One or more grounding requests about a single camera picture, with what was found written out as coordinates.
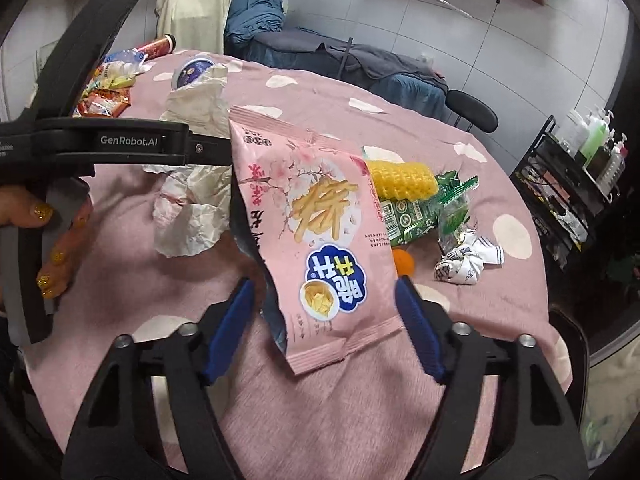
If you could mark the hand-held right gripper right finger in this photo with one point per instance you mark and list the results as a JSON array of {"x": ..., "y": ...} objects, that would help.
[{"x": 417, "y": 330}]

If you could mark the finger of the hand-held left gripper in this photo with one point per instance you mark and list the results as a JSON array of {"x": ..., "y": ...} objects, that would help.
[{"x": 210, "y": 150}]

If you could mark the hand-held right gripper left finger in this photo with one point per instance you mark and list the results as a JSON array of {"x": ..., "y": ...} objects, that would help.
[{"x": 232, "y": 330}]

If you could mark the green snack packet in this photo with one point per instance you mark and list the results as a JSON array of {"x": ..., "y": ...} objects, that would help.
[{"x": 410, "y": 220}]

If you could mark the pink snack bag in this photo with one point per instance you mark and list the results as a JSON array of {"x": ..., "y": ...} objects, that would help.
[{"x": 310, "y": 200}]

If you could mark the person's left hand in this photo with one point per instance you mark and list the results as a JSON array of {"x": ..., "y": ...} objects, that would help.
[{"x": 62, "y": 255}]

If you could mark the crumpled white paper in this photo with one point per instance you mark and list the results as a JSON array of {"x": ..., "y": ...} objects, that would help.
[{"x": 195, "y": 105}]

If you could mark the pile of colourful snack wrappers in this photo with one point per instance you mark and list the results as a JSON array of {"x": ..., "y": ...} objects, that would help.
[{"x": 107, "y": 87}]

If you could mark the small orange fruit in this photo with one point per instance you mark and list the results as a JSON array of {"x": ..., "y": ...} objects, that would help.
[{"x": 404, "y": 262}]

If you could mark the round blue lid container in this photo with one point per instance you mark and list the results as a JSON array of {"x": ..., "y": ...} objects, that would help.
[{"x": 192, "y": 71}]

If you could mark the crumpled white printed wrapper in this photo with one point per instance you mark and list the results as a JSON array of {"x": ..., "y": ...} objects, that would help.
[{"x": 465, "y": 260}]

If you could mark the pink polka dot blanket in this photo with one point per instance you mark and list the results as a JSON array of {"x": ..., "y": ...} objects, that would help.
[{"x": 350, "y": 410}]

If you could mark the red cylindrical can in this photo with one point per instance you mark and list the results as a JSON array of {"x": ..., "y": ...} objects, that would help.
[{"x": 155, "y": 47}]

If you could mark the clear green wrapper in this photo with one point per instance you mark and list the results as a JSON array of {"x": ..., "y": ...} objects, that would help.
[{"x": 454, "y": 225}]

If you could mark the grey blue draped clothes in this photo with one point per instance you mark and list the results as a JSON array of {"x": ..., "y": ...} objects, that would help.
[{"x": 300, "y": 47}]

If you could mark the cream hanging garment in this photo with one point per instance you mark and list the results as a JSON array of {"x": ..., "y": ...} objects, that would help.
[{"x": 195, "y": 5}]

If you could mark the blue cloth pile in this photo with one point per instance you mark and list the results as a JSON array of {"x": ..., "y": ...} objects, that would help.
[{"x": 255, "y": 10}]

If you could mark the small green wrapper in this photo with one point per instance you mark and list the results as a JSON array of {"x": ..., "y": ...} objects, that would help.
[{"x": 457, "y": 182}]

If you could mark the grey blanket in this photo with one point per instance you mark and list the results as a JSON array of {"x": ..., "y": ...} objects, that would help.
[{"x": 390, "y": 67}]

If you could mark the black mesh drawer cart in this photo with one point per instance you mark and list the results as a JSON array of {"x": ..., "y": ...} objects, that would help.
[{"x": 560, "y": 185}]

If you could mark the black round stool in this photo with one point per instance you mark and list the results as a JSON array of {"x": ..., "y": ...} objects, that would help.
[{"x": 472, "y": 107}]

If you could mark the group of toiletry bottles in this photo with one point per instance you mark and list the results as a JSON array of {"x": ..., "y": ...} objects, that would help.
[{"x": 595, "y": 140}]

